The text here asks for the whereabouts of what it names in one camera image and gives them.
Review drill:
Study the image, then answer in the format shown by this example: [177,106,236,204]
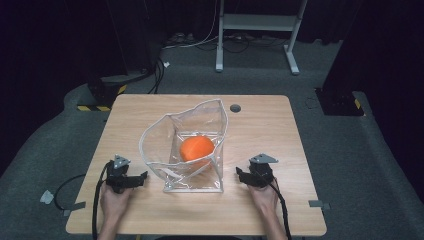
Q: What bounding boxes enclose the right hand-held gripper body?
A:
[248,153,280,188]

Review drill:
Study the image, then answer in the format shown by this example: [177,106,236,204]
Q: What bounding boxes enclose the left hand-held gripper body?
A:
[105,153,135,194]

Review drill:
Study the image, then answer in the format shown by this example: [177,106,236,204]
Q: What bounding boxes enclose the clear plastic bag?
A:
[138,98,230,194]

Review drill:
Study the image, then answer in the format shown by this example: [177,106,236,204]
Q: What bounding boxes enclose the orange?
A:
[179,134,216,164]

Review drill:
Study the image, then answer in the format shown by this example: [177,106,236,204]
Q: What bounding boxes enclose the person's right hand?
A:
[247,179,280,212]

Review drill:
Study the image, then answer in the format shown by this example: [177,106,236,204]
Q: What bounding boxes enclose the person's left hand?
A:
[99,181,133,216]

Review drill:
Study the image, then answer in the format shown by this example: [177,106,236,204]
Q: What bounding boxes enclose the grey tape strip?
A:
[62,201,87,217]
[307,199,332,211]

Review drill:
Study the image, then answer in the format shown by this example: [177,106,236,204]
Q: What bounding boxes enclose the crumpled grey tape piece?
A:
[39,189,55,205]

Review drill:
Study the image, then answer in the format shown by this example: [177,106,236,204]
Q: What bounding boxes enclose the black base with yellow stripes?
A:
[76,77,128,113]

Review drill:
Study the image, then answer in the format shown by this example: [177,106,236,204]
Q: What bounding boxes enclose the black base with yellow mark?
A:
[314,87,365,117]

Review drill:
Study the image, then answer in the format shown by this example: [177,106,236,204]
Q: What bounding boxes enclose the grey metal stand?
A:
[215,0,308,76]

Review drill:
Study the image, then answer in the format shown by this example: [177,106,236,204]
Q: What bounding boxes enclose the left hand-held gripper black cable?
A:
[91,160,115,240]

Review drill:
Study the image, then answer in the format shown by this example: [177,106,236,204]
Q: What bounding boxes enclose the hand-held gripper black cable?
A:
[91,160,115,240]
[265,179,293,240]

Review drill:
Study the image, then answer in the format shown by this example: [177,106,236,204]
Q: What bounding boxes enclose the right hand-held gripper black cable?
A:
[265,179,293,240]

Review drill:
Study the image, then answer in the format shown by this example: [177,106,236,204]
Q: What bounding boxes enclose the thin black floor cable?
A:
[53,173,87,211]

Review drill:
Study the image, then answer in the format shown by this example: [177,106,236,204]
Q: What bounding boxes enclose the black floor cable bundle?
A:
[147,57,167,95]

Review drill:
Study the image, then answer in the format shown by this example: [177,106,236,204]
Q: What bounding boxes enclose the black cables under stand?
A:
[195,32,288,54]

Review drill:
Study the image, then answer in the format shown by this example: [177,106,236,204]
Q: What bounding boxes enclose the white floor cable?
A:
[161,0,222,51]

